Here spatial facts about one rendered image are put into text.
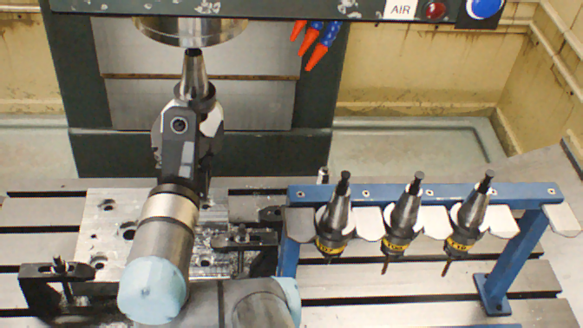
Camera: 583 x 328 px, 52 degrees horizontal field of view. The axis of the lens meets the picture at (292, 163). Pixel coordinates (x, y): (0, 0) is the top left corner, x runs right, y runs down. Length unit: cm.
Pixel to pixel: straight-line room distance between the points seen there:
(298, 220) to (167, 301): 31
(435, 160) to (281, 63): 81
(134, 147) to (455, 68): 106
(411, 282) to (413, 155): 81
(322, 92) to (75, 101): 61
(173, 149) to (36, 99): 130
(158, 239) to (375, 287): 64
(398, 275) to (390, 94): 89
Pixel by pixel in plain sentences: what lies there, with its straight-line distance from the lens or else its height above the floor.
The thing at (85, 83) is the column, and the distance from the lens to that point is 153.
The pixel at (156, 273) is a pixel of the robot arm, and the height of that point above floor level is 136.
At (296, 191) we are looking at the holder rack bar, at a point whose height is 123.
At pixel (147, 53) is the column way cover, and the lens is 140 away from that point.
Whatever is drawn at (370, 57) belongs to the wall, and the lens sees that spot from 194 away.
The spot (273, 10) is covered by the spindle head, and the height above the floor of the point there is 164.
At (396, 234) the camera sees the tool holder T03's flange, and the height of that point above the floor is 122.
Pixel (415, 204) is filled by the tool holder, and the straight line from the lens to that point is 92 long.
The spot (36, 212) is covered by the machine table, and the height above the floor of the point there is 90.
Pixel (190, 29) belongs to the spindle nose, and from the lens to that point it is 75.
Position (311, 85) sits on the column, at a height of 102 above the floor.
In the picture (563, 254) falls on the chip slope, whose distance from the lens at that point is 163.
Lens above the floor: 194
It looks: 45 degrees down
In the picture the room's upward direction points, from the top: 7 degrees clockwise
